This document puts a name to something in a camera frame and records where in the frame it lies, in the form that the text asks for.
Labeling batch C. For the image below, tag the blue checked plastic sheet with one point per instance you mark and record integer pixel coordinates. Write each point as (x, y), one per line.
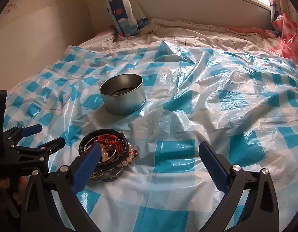
(187, 125)

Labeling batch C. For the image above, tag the grey headboard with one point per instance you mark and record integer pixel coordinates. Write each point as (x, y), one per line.
(199, 9)

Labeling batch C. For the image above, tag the person's left hand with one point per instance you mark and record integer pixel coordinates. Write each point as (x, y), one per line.
(20, 186)

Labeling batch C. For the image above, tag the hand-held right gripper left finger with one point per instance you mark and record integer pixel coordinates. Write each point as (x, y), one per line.
(87, 169)

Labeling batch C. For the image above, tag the grey patterned bangle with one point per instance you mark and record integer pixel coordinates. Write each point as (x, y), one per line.
(113, 177)

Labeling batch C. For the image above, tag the striped bed sheet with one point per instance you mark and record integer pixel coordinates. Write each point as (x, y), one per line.
(187, 36)

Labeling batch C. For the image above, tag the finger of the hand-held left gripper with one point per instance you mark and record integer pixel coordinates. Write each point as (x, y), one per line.
(52, 145)
(30, 129)

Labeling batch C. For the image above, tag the round metal tin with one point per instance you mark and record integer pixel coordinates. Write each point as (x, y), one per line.
(124, 101)

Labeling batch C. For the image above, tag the pink cloth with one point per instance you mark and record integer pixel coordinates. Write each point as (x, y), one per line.
(250, 31)

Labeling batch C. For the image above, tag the pink checked plastic bag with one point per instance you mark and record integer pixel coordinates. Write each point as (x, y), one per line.
(289, 41)

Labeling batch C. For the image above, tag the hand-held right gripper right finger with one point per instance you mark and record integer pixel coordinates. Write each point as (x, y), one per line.
(214, 169)

